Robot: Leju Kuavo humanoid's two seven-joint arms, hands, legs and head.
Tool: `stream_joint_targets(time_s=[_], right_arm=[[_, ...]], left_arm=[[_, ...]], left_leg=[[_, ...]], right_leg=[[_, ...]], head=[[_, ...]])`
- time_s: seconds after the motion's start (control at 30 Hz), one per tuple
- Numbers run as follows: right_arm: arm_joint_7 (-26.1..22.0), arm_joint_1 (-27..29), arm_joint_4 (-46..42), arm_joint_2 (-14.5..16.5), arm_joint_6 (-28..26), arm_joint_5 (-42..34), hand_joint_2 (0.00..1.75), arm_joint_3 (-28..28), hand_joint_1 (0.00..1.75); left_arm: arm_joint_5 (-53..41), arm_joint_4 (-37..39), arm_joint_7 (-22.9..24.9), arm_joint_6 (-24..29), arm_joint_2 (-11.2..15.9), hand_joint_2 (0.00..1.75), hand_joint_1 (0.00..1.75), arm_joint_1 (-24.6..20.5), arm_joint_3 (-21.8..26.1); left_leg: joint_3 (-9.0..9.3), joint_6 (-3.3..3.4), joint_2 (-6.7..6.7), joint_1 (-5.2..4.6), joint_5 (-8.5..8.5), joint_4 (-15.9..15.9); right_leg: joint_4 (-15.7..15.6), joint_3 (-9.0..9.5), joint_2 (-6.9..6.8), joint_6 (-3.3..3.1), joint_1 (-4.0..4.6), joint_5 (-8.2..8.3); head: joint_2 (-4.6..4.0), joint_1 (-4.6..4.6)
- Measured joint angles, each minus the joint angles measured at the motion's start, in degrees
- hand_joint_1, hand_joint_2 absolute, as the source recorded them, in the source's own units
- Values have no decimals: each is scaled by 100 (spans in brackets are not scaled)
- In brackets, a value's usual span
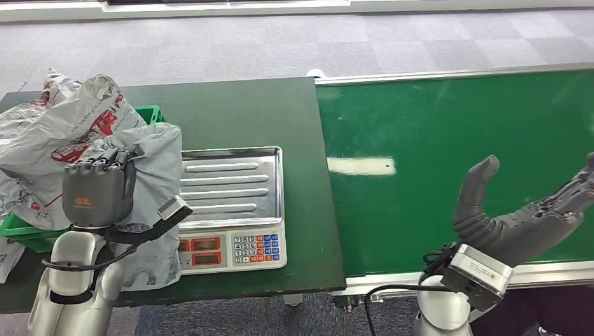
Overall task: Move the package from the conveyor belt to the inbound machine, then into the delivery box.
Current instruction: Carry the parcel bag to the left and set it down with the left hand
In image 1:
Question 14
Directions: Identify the white paper with code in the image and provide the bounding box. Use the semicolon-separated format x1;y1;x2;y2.
0;236;27;285

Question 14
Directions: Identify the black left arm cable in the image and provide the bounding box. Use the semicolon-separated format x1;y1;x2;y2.
41;244;138;272

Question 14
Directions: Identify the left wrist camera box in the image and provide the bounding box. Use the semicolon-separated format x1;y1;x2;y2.
104;195;193;246

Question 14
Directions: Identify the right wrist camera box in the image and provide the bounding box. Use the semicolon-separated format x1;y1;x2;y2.
441;244;515;312

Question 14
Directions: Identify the large grey red-print package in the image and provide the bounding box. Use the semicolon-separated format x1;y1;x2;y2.
0;73;147;232

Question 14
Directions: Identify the green plastic crate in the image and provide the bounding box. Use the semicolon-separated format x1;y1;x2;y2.
0;104;165;253

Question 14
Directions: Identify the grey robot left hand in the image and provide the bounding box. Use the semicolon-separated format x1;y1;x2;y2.
61;148;138;229

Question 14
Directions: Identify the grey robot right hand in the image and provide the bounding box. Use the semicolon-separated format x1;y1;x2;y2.
452;152;594;269

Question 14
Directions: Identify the metal bracket under conveyor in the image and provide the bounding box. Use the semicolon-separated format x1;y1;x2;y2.
331;294;386;314

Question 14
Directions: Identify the white electronic scale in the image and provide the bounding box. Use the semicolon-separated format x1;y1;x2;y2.
177;146;288;276

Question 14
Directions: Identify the steel scale tray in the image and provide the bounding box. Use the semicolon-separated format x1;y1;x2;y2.
178;146;285;232

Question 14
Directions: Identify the grey courier bag package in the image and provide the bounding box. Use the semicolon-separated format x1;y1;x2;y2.
81;122;184;292

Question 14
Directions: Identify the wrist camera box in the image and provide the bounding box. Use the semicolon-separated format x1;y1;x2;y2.
104;195;193;246
441;244;515;312

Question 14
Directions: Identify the crumpled white red package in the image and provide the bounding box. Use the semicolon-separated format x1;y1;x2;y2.
43;68;82;105

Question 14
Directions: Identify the dark green table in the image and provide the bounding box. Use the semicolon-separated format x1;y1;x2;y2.
0;76;347;314

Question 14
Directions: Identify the white baseboard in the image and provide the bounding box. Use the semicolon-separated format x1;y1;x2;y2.
0;0;594;23

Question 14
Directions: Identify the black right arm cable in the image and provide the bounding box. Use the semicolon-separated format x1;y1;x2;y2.
364;250;456;336

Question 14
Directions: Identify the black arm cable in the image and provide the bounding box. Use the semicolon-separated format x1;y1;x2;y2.
364;250;456;336
41;244;138;272

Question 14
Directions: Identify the green conveyor belt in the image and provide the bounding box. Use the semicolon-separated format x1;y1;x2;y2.
315;69;594;278

